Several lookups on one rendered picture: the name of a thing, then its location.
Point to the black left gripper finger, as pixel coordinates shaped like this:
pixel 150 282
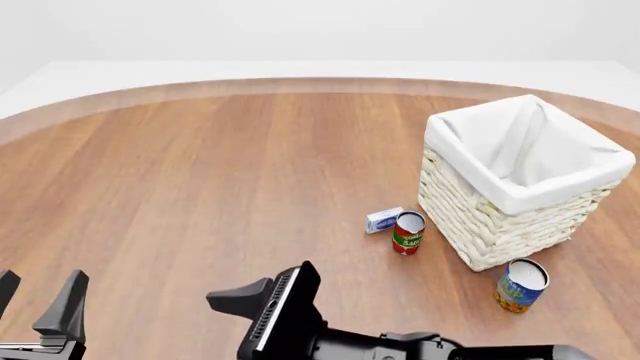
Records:
pixel 67 311
pixel 7 288

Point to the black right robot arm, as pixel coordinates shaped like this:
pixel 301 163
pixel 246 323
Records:
pixel 425 347

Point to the blue yellow soup can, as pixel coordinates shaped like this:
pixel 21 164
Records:
pixel 515 294

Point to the white woven basket with liner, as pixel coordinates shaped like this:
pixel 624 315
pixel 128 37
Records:
pixel 500 232

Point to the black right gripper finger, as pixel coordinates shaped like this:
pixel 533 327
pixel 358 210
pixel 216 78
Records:
pixel 240 298

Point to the small blue white box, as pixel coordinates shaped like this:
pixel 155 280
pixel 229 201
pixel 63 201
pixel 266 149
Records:
pixel 380 222

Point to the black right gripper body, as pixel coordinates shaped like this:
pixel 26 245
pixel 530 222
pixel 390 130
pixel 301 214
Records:
pixel 285 311

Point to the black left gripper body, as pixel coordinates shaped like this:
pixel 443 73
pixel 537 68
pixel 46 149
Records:
pixel 35 350

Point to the red tomato sauce can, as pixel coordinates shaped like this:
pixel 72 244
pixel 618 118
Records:
pixel 408 240

